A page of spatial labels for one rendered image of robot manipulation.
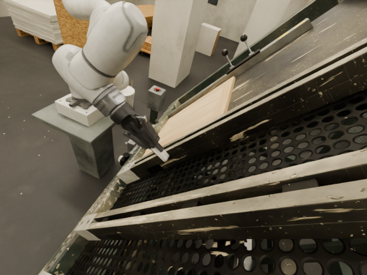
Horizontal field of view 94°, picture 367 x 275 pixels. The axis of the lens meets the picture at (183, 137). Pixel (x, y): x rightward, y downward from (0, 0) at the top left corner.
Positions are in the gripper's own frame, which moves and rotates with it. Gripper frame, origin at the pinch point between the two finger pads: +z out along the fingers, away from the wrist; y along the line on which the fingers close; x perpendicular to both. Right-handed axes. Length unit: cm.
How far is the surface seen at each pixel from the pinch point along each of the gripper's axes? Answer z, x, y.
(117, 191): 6.3, -4.1, -37.9
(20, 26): -272, 239, -308
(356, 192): 2, -25, 45
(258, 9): 2, 416, 35
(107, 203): 6.0, -11.2, -37.9
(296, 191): 1.5, -24.1, 39.9
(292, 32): 5, 65, 50
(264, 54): 6, 65, 36
